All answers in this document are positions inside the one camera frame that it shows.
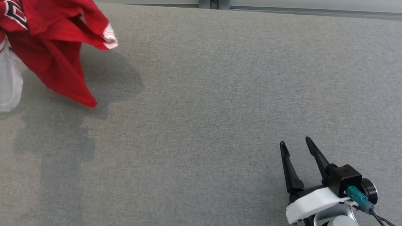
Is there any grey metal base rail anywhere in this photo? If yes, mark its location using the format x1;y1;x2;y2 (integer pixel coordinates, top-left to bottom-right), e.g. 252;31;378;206
124;0;402;22

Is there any red and white shirt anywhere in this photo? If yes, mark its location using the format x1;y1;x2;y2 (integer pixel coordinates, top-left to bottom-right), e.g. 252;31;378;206
0;0;121;119

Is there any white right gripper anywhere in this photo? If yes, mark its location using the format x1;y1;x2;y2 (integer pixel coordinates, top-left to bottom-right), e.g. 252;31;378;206
275;135;355;226

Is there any teal right camera connector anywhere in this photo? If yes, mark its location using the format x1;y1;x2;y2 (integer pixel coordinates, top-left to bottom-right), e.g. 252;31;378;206
346;185;376;213

